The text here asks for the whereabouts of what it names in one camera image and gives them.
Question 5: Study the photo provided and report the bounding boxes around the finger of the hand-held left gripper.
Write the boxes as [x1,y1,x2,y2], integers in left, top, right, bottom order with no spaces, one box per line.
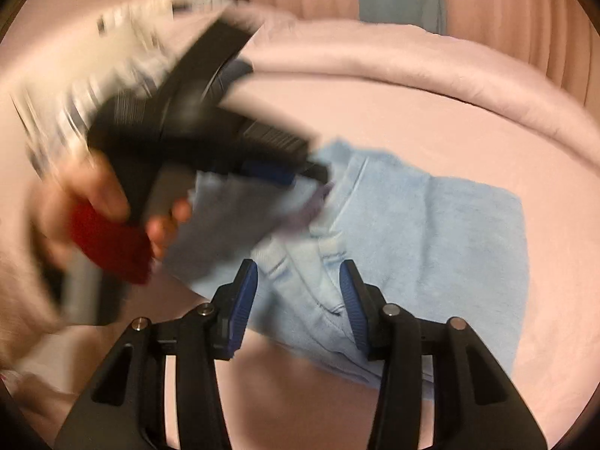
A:
[241,157,331,187]

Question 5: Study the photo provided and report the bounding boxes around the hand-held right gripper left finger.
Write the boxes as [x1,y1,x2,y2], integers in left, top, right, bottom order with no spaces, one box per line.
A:
[54,259,260,450]

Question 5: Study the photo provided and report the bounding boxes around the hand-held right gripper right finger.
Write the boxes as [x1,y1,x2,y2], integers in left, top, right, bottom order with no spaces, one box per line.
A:
[338,259,549,450]

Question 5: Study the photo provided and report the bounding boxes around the light blue denim pants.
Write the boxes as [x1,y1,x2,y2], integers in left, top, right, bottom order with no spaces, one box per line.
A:
[162,138,530,401]

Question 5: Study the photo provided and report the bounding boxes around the person's left forearm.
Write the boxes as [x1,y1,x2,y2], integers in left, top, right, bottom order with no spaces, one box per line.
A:
[0,239,66,371]

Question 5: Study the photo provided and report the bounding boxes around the person's left hand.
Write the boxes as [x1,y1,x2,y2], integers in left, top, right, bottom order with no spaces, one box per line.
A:
[35,159,194,261]

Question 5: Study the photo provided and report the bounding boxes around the plaid pillow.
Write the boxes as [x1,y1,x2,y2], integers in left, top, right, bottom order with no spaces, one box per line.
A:
[9,0,235,183]

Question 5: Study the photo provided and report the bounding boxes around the pink duvet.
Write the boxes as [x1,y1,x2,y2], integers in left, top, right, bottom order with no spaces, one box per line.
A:
[244,21,600,170]

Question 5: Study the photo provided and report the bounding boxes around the pink bed sheet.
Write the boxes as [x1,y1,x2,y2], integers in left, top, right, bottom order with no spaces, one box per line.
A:
[0,70,600,450]

